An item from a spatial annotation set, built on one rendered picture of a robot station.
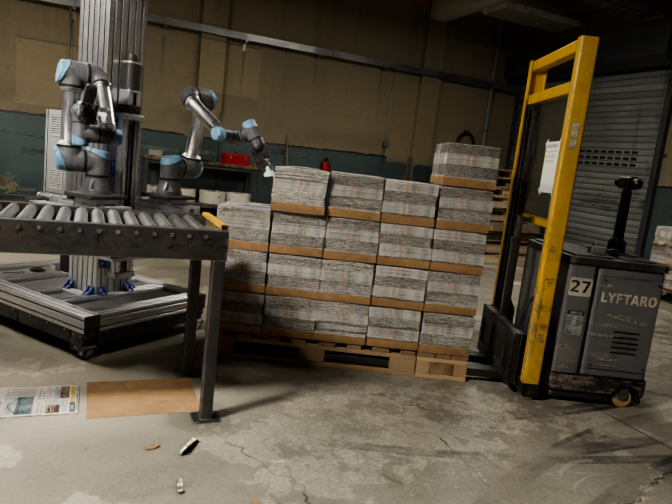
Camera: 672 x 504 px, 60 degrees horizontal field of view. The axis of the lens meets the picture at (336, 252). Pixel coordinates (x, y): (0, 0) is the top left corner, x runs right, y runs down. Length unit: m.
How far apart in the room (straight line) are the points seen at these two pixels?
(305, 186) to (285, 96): 7.12
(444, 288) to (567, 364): 0.75
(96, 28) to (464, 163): 2.09
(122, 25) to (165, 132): 6.21
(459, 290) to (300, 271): 0.87
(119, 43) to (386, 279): 1.92
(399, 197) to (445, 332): 0.79
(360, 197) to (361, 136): 7.56
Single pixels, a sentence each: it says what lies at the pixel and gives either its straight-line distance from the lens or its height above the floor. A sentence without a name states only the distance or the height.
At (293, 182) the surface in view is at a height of 0.99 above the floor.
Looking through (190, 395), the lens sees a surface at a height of 0.00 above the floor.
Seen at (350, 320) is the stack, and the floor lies 0.28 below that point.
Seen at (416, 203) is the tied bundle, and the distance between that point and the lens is 3.11.
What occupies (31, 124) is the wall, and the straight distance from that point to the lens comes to 9.63.
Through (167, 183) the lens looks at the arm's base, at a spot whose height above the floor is 0.89.
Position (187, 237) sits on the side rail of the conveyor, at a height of 0.77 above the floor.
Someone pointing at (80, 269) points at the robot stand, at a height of 0.35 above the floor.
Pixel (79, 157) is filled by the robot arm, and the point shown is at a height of 1.00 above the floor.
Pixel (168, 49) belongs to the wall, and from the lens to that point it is 9.76.
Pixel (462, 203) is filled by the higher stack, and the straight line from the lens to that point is 3.14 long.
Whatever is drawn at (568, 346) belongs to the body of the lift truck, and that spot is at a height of 0.31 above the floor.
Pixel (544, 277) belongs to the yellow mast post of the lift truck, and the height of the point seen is 0.66.
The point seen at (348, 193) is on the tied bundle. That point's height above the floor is 0.96.
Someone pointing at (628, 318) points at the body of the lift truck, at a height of 0.49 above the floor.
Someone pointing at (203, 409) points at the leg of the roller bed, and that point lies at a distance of 2.54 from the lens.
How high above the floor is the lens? 1.12
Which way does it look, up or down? 9 degrees down
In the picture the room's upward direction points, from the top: 7 degrees clockwise
